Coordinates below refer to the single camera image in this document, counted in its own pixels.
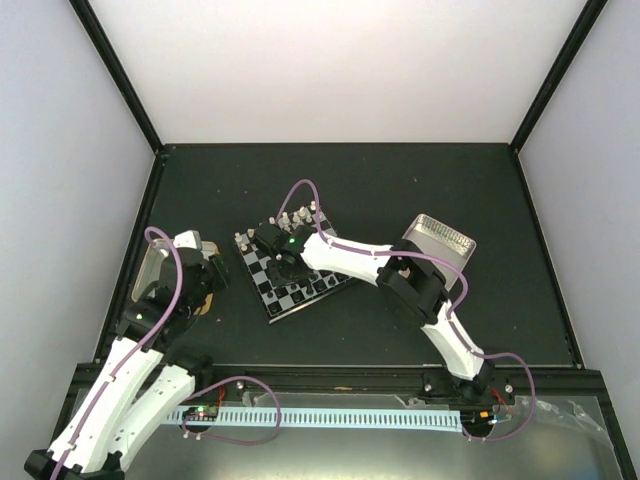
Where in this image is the black chess bishop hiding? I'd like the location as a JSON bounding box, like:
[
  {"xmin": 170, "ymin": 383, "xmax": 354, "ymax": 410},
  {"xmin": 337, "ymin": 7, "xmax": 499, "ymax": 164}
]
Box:
[{"xmin": 291, "ymin": 291, "xmax": 305, "ymax": 304}]

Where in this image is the black chess king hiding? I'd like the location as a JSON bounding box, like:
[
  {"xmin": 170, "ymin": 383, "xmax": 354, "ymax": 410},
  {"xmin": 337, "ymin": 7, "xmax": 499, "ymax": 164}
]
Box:
[{"xmin": 313, "ymin": 280, "xmax": 327, "ymax": 293}]

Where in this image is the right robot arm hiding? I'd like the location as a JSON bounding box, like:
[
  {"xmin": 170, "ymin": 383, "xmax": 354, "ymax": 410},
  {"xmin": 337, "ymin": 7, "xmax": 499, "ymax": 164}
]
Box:
[{"xmin": 253, "ymin": 227, "xmax": 494, "ymax": 403}]

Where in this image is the white second left arm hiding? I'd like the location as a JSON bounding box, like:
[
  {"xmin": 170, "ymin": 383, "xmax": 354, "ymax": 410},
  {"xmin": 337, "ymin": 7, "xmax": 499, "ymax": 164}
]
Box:
[{"xmin": 104, "ymin": 242, "xmax": 229, "ymax": 476}]

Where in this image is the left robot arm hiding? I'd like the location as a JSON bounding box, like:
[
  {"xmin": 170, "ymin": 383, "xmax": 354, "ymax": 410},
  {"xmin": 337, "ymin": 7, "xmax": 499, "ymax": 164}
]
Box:
[{"xmin": 24, "ymin": 242, "xmax": 229, "ymax": 479}]

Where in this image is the small circuit board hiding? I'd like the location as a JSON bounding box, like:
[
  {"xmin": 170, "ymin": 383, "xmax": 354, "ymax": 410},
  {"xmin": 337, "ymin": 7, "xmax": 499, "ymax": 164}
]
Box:
[{"xmin": 182, "ymin": 406, "xmax": 218, "ymax": 422}]

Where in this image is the black and white chessboard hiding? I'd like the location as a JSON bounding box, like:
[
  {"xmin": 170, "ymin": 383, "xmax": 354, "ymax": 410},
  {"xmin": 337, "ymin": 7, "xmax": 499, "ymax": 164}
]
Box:
[{"xmin": 234, "ymin": 202, "xmax": 355, "ymax": 323}]

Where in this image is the yellow metal tin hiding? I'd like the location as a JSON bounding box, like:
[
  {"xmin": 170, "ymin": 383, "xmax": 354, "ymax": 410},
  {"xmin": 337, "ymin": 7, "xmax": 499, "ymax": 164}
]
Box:
[{"xmin": 131, "ymin": 239, "xmax": 219, "ymax": 316}]

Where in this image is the pink metal tin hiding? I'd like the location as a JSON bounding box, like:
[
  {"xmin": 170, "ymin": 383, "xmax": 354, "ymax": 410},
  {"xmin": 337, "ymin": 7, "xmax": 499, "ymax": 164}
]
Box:
[{"xmin": 398, "ymin": 214, "xmax": 476, "ymax": 292}]

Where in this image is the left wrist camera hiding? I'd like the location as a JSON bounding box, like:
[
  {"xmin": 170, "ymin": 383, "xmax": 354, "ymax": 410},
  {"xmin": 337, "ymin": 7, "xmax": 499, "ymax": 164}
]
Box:
[{"xmin": 172, "ymin": 230, "xmax": 202, "ymax": 251}]

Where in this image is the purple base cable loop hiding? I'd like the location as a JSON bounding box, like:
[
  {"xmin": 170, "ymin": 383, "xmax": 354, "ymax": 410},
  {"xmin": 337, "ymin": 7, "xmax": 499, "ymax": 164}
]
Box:
[{"xmin": 178, "ymin": 375, "xmax": 282, "ymax": 445}]

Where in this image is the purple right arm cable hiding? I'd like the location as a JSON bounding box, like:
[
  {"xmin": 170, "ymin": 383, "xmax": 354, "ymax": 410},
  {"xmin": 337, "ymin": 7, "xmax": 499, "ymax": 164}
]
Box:
[{"xmin": 274, "ymin": 179, "xmax": 537, "ymax": 441}]

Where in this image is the light blue slotted cable duct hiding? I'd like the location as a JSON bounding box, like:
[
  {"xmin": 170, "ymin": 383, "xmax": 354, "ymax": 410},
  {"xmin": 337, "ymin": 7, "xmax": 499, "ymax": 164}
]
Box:
[{"xmin": 163, "ymin": 406, "xmax": 462, "ymax": 433}]

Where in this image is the black frame post left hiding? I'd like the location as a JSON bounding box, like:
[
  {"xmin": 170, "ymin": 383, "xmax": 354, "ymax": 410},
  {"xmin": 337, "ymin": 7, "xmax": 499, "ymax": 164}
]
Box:
[{"xmin": 69, "ymin": 0, "xmax": 163, "ymax": 154}]

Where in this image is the black frame post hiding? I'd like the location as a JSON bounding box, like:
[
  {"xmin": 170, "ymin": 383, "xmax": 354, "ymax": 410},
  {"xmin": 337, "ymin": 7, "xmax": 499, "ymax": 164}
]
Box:
[
  {"xmin": 69, "ymin": 0, "xmax": 163, "ymax": 154},
  {"xmin": 510, "ymin": 0, "xmax": 608, "ymax": 154}
]

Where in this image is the black frame post right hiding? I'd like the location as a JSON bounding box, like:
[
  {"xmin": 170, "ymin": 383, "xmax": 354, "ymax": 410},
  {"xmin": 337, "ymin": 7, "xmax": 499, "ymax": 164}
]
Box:
[{"xmin": 510, "ymin": 0, "xmax": 608, "ymax": 154}]

